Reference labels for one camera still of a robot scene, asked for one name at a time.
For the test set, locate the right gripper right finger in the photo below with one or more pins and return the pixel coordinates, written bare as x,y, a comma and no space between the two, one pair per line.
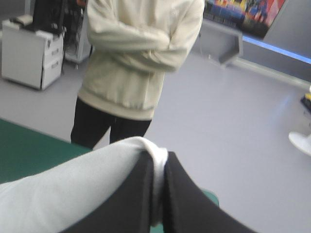
194,201

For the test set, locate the white drawer cabinet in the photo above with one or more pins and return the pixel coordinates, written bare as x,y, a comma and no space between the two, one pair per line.
31,58

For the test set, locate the person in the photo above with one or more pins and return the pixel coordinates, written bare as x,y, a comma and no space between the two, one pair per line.
136,60

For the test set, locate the grey bench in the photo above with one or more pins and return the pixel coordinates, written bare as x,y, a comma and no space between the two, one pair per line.
222,40

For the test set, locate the white T-shirt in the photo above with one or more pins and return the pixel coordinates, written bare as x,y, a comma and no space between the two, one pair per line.
60,189

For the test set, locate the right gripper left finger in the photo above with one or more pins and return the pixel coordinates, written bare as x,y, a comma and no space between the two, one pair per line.
126,201

